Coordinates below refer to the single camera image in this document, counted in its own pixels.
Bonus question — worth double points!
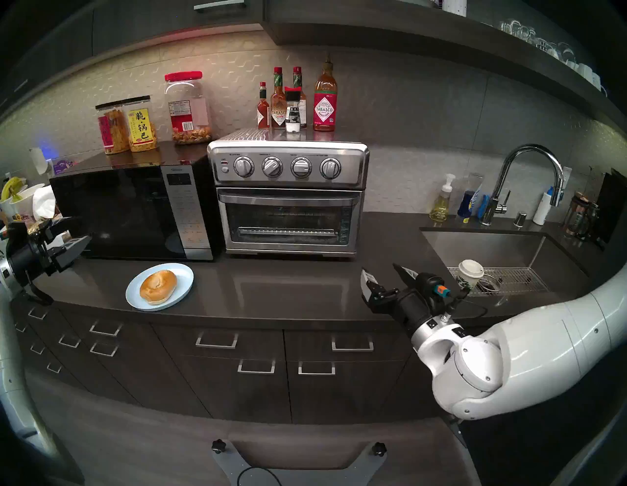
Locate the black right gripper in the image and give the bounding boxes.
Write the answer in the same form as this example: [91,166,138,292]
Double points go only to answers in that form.
[361,265,449,339]

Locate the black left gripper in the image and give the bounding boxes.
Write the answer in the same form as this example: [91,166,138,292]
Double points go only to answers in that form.
[6,216,92,285]

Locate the chrome gooseneck faucet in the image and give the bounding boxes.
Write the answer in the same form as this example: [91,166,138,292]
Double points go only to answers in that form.
[482,144,565,226]

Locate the blue dish soap bottle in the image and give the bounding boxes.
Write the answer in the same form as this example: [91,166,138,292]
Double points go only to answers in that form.
[457,172,484,219]

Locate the glass french press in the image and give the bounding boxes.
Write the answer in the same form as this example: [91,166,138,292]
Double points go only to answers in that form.
[563,192,601,241]

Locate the golden bagel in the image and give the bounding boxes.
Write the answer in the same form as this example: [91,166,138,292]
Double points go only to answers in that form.
[140,269,178,306]

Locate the red lid plastic snack jar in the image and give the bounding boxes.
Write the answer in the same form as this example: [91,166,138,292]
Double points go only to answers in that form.
[164,71,213,145]

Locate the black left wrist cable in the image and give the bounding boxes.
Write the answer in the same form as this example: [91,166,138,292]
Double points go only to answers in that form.
[22,272,54,305]

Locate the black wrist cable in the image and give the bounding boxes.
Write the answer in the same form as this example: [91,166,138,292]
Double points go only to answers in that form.
[22,272,54,305]
[431,282,489,321]

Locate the black cap salt shaker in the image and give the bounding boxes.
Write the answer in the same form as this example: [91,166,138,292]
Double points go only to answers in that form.
[284,87,301,133]

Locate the dark wall shelf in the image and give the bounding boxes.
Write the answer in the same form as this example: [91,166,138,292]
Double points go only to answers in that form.
[262,0,627,133]

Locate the white bottle blue cap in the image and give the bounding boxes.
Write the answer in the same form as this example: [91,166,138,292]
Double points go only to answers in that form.
[533,186,556,226]

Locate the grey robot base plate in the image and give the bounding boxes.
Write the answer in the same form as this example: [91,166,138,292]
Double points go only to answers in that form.
[212,439,387,486]

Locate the wire sink grid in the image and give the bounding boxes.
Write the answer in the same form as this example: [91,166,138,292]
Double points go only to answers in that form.
[447,266,552,297]

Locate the glass oven door with handle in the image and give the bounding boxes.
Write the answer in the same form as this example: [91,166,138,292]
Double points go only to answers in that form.
[217,188,362,253]

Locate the yellow hand soap dispenser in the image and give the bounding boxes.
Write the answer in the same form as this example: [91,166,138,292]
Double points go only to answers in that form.
[430,174,456,222]

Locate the red label snack jar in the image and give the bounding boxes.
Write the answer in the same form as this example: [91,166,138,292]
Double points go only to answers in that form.
[96,101,130,155]

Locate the yellow bananas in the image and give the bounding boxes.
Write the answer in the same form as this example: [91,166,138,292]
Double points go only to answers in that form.
[0,176,27,201]

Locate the dark lower cabinet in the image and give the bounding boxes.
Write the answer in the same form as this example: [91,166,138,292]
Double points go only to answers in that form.
[10,294,564,427]

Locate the stainless steel toaster oven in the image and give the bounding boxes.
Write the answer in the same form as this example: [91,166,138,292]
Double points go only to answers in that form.
[207,128,370,259]

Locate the dark cabinet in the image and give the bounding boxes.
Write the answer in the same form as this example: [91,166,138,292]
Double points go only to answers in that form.
[0,0,267,116]
[10,294,564,427]

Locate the dark upper cabinet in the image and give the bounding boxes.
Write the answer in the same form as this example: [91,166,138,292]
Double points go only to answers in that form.
[0,0,267,116]

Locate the green neck hot sauce bottle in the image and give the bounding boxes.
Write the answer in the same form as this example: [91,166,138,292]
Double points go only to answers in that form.
[270,67,288,130]
[292,67,308,129]

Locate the white lid paper coffee cup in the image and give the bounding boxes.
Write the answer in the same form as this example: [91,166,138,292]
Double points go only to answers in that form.
[457,259,484,294]

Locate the light blue plate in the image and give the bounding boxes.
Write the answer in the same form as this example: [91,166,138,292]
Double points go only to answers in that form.
[125,263,194,312]

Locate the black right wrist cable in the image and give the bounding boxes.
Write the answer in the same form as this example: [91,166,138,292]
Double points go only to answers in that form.
[431,282,489,321]

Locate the black microwave oven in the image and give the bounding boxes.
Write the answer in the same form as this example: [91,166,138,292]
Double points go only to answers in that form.
[49,156,221,261]

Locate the large Tabasco sauce bottle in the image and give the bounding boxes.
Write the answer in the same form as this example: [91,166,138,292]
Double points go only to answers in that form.
[313,54,338,132]

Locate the small red hot sauce bottle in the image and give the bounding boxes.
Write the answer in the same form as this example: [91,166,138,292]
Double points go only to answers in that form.
[257,82,270,129]

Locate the yellow label snack jar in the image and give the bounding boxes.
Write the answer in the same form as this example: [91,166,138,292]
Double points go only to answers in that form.
[122,96,160,152]

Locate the white paper napkin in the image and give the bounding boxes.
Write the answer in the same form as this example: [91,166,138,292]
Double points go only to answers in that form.
[32,186,62,220]

